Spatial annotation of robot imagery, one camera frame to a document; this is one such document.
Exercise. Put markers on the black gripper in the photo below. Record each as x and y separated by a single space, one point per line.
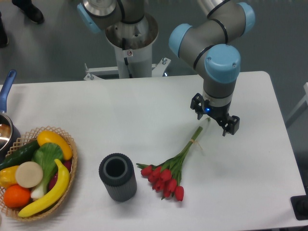
230 124

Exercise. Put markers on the red tulip bouquet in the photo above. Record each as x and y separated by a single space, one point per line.
166 177

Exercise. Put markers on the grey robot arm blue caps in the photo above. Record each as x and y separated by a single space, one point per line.
204 48

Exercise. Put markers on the dark grey ribbed vase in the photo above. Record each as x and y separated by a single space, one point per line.
116 171

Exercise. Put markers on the black device at table edge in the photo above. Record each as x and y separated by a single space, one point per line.
300 206

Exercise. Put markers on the yellow banana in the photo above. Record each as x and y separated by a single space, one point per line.
52 196

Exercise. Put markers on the green bok choy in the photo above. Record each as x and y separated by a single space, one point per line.
45 157

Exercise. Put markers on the woven wicker basket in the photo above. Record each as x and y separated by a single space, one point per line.
23 140

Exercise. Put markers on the green cucumber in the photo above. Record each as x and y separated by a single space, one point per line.
23 154

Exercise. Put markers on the round beige disc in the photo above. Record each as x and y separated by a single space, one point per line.
29 174

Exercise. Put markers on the orange fruit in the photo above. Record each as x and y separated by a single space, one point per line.
16 196

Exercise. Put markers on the yellow bell pepper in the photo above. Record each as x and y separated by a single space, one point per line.
7 177

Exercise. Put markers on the black shoe at left edge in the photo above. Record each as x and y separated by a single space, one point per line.
4 40

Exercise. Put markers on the white frame at right edge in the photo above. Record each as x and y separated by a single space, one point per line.
298 109

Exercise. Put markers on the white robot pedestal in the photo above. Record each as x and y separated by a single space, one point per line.
132 44

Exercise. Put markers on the blue handled saucepan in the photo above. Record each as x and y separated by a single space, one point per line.
8 131

